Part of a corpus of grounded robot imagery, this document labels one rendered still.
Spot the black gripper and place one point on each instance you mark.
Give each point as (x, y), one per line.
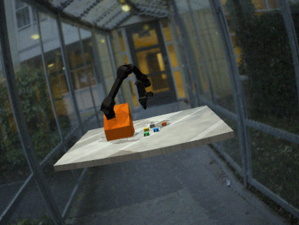
(142, 98)

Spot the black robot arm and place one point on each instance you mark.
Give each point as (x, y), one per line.
(123, 72)

